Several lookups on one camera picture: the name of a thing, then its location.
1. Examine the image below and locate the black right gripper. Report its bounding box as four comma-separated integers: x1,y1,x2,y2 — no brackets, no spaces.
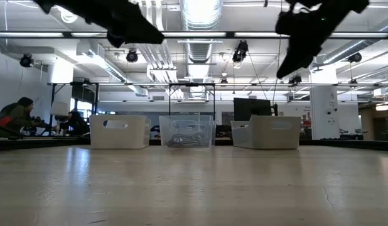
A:
276,9,339,79

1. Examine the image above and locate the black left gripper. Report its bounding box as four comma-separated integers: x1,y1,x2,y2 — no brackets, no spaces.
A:
87,0,165,48

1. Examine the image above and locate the grey utensil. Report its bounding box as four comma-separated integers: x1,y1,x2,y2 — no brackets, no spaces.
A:
173,133,208,144

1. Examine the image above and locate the white square column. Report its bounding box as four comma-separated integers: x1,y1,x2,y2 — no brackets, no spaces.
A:
309,86,341,141

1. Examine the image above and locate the black computer monitor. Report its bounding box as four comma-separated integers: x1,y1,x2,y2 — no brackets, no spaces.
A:
233,97,273,122

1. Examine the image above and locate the pale grey plastic bin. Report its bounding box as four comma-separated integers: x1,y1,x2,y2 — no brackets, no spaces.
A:
230,116,302,150

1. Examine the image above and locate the clear plastic bin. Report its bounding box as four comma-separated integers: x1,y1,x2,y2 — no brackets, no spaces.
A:
158,114,214,149

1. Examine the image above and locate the white plastic bin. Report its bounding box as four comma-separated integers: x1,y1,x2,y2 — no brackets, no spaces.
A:
89,114,152,150

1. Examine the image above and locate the person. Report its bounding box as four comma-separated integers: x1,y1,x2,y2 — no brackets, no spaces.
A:
0,96,52,138
59,109,90,137

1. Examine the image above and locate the white softbox light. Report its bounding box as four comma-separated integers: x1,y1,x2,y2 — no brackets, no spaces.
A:
50,100,71,117

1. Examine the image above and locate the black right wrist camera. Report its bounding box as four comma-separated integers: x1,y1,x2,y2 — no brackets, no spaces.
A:
274,11,297,35

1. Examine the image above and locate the black background rig frame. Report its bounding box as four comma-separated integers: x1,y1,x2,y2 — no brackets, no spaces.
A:
168,82,217,117

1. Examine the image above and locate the black overhead frame bar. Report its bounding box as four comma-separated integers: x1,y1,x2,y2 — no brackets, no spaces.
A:
0,30,388,40

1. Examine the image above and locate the black aluminium table frame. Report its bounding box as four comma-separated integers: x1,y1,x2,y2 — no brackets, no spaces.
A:
0,137,388,152

